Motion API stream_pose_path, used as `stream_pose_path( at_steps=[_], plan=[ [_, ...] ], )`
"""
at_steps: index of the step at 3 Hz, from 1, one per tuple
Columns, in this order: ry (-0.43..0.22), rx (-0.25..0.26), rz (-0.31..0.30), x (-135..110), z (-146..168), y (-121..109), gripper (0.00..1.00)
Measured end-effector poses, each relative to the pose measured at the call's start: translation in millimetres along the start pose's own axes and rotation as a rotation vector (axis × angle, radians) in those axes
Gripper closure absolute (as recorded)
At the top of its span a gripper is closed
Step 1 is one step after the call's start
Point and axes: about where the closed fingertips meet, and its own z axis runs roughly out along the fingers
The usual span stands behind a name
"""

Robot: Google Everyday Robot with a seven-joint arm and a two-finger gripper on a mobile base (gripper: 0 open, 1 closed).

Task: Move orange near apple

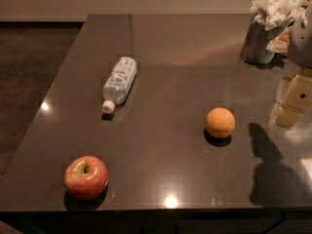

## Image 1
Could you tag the grey metal cup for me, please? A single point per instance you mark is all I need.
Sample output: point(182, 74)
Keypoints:
point(254, 48)

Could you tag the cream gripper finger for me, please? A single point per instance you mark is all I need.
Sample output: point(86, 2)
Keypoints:
point(293, 99)

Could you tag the clear plastic water bottle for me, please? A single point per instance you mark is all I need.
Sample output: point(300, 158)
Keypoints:
point(118, 84)

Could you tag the red apple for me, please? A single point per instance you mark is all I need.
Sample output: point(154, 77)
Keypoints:
point(85, 178)

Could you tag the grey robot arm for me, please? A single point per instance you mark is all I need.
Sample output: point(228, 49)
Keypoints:
point(300, 47)

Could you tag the orange fruit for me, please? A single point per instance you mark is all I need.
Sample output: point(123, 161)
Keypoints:
point(220, 123)

